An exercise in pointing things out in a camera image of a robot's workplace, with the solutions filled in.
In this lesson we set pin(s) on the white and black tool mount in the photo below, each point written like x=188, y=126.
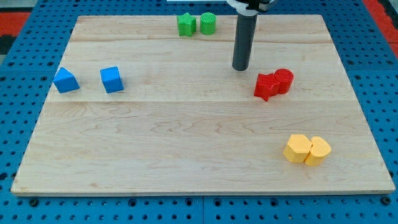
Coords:
x=251, y=7

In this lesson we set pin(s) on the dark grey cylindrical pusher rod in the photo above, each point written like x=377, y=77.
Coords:
x=245, y=29

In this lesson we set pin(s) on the red star block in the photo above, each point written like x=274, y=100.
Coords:
x=266, y=86

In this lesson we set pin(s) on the red cylinder block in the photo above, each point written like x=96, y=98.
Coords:
x=285, y=77

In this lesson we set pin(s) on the green star block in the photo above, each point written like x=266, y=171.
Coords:
x=186, y=24

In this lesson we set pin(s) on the green cylinder block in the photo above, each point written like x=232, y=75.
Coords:
x=208, y=23

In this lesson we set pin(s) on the yellow hexagon block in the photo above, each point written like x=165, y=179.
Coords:
x=297, y=148

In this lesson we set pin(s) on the light wooden board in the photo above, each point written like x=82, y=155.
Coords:
x=187, y=123

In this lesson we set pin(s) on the yellow heart block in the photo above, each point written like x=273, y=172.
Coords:
x=319, y=151

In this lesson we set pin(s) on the blue cube block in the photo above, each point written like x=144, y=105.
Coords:
x=111, y=79

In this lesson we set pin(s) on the blue triangular prism block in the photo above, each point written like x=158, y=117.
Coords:
x=65, y=81

